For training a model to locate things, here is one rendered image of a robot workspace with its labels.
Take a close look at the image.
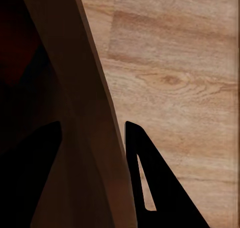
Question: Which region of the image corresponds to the trash can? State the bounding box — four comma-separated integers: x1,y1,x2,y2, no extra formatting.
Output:
0,0,138,228

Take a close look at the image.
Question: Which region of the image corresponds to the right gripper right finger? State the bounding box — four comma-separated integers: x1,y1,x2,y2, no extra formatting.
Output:
125,121,210,228

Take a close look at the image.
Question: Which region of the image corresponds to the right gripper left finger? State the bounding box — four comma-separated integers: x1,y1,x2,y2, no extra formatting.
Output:
0,121,62,228

